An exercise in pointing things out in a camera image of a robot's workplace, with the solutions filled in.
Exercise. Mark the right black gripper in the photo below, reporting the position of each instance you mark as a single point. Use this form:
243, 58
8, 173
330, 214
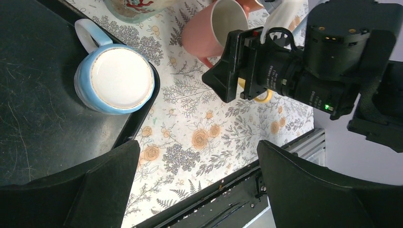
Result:
264, 60

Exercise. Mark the yellow mug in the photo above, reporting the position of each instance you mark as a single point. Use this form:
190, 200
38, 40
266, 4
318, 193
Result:
262, 98

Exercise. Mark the plain pink mug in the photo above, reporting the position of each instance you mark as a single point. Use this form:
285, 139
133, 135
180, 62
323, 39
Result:
205, 34

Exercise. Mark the cream floral mug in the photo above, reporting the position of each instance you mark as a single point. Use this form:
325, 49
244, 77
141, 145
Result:
135, 11

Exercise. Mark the light blue mug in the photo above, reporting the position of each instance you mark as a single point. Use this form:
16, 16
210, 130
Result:
113, 78

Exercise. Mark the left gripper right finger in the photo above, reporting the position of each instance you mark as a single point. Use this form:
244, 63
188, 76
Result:
305, 195

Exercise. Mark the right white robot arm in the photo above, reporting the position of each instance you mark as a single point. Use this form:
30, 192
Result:
344, 66

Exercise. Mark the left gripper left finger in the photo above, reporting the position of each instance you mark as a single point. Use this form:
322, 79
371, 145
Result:
93, 194

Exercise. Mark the salmon textured square mug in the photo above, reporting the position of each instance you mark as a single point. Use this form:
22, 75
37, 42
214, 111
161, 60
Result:
250, 5

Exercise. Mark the floral tablecloth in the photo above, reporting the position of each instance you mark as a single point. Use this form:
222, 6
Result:
190, 138

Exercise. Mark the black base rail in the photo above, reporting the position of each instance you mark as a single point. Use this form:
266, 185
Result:
230, 202

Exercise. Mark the black plastic tray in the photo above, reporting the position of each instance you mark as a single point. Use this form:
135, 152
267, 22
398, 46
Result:
44, 126

